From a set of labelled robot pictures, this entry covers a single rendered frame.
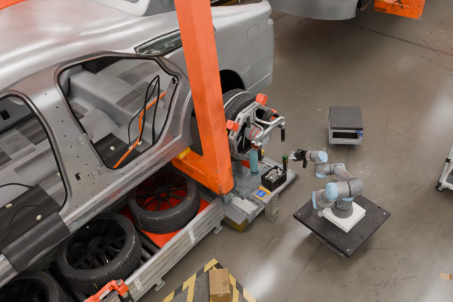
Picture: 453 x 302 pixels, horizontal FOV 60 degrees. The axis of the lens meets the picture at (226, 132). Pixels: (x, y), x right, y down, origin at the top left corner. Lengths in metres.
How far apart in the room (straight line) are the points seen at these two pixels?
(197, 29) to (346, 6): 3.45
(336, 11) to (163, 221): 3.65
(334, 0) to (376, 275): 3.48
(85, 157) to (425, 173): 3.37
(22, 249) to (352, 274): 2.61
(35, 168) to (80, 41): 1.36
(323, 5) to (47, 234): 4.27
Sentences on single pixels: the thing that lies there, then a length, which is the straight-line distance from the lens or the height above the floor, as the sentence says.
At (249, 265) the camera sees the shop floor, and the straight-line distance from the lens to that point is 3.71.
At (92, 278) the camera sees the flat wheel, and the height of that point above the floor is 0.50.
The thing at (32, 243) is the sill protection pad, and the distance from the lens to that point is 3.21.
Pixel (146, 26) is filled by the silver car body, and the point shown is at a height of 1.92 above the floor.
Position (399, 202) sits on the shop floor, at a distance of 4.28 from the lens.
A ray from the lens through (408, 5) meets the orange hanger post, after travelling 6.53.
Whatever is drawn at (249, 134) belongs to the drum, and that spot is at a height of 0.88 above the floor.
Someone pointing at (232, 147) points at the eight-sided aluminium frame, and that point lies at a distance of 3.44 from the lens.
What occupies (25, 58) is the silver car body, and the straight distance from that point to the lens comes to 2.91.
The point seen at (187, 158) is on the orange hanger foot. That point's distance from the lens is 3.69.
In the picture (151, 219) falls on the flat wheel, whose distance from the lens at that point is 3.53.
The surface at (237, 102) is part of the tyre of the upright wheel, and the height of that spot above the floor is 1.18.
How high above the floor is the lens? 3.17
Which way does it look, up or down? 40 degrees down
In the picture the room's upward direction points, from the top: 7 degrees counter-clockwise
